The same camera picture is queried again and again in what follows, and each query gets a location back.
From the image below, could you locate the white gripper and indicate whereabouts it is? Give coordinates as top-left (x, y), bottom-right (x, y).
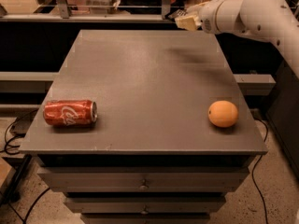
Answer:
top-left (175, 0), bottom-right (228, 35)

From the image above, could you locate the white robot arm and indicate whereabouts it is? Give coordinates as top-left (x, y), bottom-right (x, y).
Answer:
top-left (175, 0), bottom-right (299, 76)

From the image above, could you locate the red coke can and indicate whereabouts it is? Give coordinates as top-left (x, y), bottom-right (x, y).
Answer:
top-left (43, 100), bottom-right (97, 126)

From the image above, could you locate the orange fruit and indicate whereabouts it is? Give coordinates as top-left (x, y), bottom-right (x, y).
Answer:
top-left (208, 100), bottom-right (238, 128)

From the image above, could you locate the grey drawer cabinet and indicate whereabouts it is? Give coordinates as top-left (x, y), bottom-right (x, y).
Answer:
top-left (21, 30), bottom-right (266, 224)

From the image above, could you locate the metal railing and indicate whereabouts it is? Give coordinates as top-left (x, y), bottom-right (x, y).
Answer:
top-left (0, 0), bottom-right (299, 25)

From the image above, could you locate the top drawer knob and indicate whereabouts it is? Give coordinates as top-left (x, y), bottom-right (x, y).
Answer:
top-left (139, 179), bottom-right (149, 190)

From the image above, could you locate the drawer knob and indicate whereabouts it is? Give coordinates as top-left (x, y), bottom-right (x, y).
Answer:
top-left (139, 179), bottom-right (149, 190)
top-left (140, 205), bottom-right (149, 215)

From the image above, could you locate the black bag behind rail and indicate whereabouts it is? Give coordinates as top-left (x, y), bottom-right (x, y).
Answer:
top-left (118, 0), bottom-right (187, 15)

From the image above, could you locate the black cable right floor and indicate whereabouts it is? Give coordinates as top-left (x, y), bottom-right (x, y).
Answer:
top-left (250, 119), bottom-right (269, 224)

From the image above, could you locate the black cables left floor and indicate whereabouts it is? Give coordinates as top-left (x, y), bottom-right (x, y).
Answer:
top-left (0, 109), bottom-right (50, 224)

